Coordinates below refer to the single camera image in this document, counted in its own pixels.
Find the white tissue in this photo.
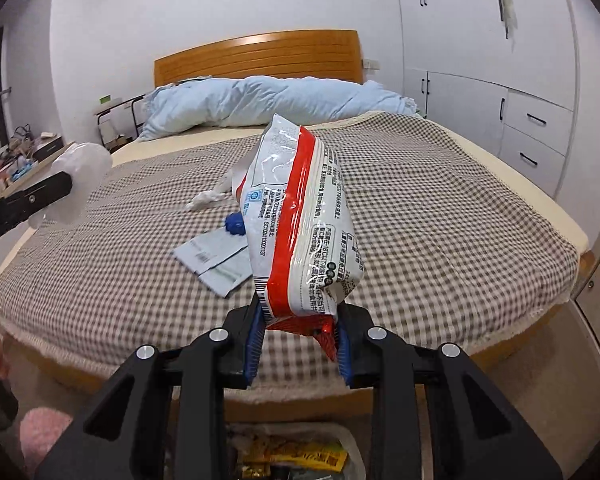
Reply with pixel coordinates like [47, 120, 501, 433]
[184, 165, 241, 212]

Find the bin with floral plastic liner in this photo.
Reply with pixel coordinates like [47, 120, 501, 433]
[225, 422, 366, 480]

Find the wooden bed frame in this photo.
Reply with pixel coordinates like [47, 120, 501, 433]
[0, 30, 593, 418]

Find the light blue duvet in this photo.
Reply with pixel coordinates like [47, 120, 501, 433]
[137, 75, 421, 141]

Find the pile of small items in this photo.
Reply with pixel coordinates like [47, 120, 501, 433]
[0, 125, 36, 201]

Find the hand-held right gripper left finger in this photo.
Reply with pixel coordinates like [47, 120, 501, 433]
[35, 305, 267, 480]

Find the clear plastic bag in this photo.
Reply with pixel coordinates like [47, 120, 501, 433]
[32, 142, 113, 226]

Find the wooden window sill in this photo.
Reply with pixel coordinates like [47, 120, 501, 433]
[0, 141, 76, 211]

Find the white wardrobe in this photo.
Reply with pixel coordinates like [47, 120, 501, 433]
[392, 0, 581, 201]

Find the blue plastic cap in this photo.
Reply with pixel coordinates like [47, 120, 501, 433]
[223, 211, 246, 237]

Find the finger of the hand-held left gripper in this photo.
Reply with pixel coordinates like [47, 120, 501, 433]
[2, 170, 74, 231]

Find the white and green pouch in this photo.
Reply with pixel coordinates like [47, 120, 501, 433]
[172, 230, 253, 300]

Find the black flat case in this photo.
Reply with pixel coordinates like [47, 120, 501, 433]
[30, 137, 66, 161]

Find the black bedside rack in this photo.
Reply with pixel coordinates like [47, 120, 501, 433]
[94, 94, 148, 151]

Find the red and white packet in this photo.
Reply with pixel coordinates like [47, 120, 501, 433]
[234, 112, 367, 363]

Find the yellow snack bag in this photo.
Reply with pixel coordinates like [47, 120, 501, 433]
[242, 440, 348, 471]

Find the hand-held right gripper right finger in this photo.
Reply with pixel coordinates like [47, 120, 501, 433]
[332, 305, 563, 480]

